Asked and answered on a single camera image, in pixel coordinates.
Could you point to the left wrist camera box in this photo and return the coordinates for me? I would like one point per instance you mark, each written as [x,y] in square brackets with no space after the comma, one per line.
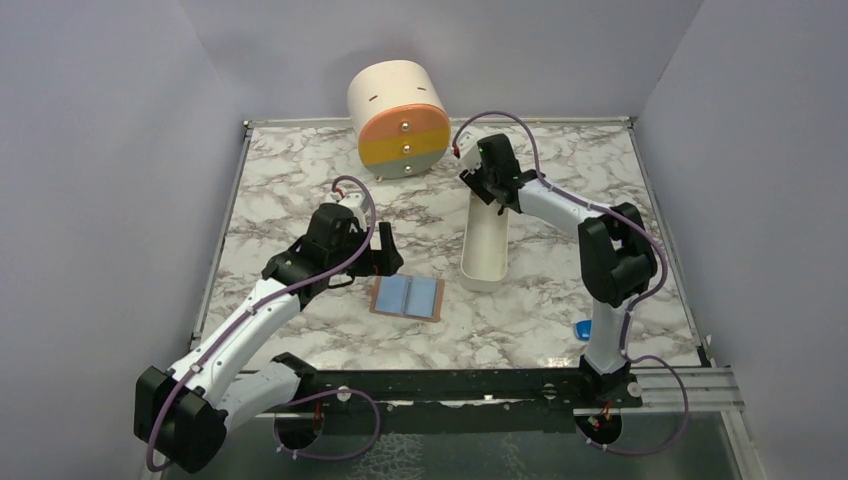
[358,204]

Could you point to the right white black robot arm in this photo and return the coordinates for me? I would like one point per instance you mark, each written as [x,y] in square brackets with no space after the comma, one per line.
[616,257]

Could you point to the aluminium table frame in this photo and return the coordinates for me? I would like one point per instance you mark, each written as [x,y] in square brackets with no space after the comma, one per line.
[512,336]

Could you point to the round drawer cabinet orange yellow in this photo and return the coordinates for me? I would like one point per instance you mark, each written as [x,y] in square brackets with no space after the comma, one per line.
[400,123]

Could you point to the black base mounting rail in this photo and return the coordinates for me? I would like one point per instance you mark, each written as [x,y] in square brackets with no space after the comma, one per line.
[357,402]

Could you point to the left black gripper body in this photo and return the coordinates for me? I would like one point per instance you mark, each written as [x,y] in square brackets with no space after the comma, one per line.
[356,240]

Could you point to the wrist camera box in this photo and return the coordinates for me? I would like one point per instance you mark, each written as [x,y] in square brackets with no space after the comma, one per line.
[464,142]
[358,204]

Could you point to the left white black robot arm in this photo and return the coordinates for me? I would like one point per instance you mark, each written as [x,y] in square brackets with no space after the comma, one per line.
[184,413]

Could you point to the long white oval tray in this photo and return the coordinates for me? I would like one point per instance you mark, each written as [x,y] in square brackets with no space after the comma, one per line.
[485,252]

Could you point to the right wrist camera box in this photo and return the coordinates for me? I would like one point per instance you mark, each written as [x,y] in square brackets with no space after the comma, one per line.
[464,142]

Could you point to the small blue object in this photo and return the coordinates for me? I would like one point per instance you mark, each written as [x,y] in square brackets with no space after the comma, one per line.
[582,330]

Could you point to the brown leather card holder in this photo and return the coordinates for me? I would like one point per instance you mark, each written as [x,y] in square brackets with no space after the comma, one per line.
[405,296]

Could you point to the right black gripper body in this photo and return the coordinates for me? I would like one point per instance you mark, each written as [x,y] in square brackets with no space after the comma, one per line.
[489,178]

